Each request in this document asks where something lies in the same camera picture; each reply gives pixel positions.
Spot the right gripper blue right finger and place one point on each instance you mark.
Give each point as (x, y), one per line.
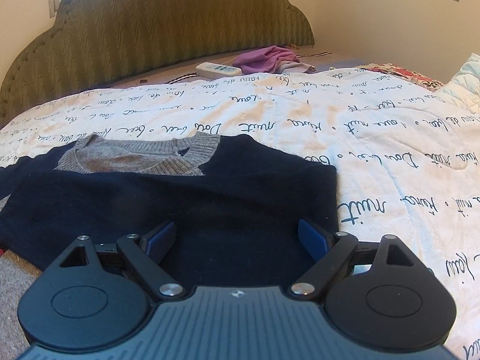
(326, 248)

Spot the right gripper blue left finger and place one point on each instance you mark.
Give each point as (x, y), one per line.
(145, 251)

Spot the grey navy knit sweater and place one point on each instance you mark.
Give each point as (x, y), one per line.
(236, 205)

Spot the white script-print bedspread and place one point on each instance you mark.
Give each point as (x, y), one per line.
(407, 161)

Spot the white power strip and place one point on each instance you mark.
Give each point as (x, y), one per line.
(214, 71)

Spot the purple garment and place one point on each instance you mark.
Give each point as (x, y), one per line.
(272, 59)

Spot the red floral pillow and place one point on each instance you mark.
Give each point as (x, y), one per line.
(405, 74)

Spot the white quilted garment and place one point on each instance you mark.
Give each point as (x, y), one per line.
(463, 89)

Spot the olive green upholstered headboard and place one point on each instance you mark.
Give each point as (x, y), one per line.
(94, 43)

